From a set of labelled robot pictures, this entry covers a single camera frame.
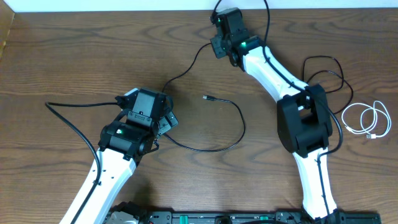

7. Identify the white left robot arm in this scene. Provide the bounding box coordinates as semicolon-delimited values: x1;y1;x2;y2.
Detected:
61;88;178;223

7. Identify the black mounting rail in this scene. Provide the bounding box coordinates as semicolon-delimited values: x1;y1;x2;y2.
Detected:
104;202;382;224

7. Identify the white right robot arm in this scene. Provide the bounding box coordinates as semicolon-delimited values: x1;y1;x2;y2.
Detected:
210;7;337;223

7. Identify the white USB cable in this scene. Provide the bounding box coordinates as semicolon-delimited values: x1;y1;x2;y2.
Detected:
341;100;392;140

